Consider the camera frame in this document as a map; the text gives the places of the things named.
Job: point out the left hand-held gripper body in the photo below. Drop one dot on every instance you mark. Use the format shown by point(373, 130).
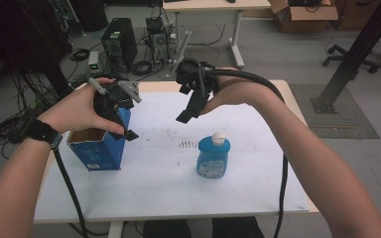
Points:
point(120, 95)

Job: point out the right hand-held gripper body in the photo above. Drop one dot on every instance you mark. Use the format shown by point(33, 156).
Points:
point(193, 74)

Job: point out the blue cardboard box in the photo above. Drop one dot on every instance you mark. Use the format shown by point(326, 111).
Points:
point(99, 148)

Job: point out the person's right hand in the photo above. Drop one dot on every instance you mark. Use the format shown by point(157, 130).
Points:
point(234, 91)

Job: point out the person's left hand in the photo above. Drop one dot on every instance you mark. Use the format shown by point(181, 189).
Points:
point(76, 109)

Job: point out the white tripod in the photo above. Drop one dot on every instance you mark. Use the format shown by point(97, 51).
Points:
point(180, 53)

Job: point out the small grey device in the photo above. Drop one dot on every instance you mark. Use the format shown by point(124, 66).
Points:
point(93, 61)

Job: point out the open grey computer case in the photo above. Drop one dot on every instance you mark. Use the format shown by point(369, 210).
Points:
point(158, 41)

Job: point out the blue bottle with white cap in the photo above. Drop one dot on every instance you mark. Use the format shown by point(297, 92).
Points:
point(213, 158)

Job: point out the black computer tower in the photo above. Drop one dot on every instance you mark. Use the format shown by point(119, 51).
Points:
point(120, 43)

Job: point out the white table mat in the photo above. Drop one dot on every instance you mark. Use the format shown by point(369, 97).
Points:
point(165, 191)

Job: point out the light wooden desk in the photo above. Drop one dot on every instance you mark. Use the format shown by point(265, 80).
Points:
point(211, 5)

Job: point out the black wristwatch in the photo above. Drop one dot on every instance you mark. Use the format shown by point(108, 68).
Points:
point(46, 133)

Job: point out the open brown cardboard box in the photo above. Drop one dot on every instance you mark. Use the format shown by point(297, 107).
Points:
point(302, 16)

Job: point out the grey floor mat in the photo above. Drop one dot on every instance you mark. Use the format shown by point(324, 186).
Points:
point(344, 125)

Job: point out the black office chair base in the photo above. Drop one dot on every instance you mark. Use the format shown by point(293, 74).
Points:
point(340, 56)

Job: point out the black metal post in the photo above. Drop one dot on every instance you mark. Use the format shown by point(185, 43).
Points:
point(360, 46)

